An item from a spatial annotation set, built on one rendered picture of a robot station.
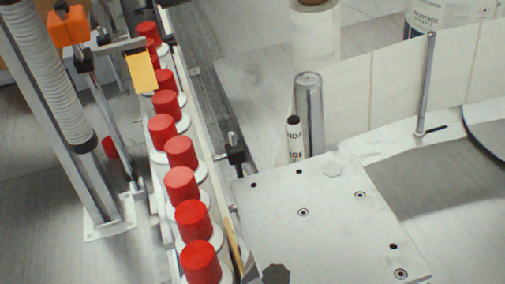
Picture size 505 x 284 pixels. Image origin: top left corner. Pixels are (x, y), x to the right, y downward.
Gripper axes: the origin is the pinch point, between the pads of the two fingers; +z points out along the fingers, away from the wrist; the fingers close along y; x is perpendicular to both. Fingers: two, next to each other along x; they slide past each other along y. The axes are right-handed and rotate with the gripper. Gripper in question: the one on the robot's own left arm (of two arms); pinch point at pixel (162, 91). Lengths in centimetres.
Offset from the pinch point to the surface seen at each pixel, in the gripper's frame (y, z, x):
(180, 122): 1.7, 7.2, -26.8
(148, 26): 1.1, -9.1, -12.4
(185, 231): -0.6, 17.9, -44.4
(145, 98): -2.2, 2.2, -18.5
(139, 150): -7.6, 9.2, 5.4
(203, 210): 1.6, 16.5, -44.4
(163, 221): -3.9, 18.9, -27.7
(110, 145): -12.3, 6.9, 3.2
